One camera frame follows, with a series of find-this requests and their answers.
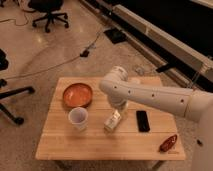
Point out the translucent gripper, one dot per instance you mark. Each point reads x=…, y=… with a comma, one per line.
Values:
x=121, y=112

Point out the white plastic bottle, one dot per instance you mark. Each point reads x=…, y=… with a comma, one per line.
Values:
x=113, y=121

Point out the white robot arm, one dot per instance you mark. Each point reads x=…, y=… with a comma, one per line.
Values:
x=195, y=105

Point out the black smartphone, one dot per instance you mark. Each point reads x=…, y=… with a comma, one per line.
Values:
x=142, y=121

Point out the white rectangular block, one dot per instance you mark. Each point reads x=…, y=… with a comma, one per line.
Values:
x=135, y=80

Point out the white paper cup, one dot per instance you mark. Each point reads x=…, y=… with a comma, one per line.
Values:
x=78, y=117

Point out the wooden table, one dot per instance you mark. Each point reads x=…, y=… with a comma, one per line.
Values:
x=60, y=140

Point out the orange bowl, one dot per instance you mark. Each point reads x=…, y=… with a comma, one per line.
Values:
x=77, y=95

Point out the red snack packet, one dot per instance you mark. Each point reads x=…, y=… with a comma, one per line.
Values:
x=168, y=143

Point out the black floor mat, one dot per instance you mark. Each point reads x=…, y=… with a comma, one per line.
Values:
x=115, y=35

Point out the black office chair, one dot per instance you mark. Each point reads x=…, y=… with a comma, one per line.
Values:
x=50, y=9

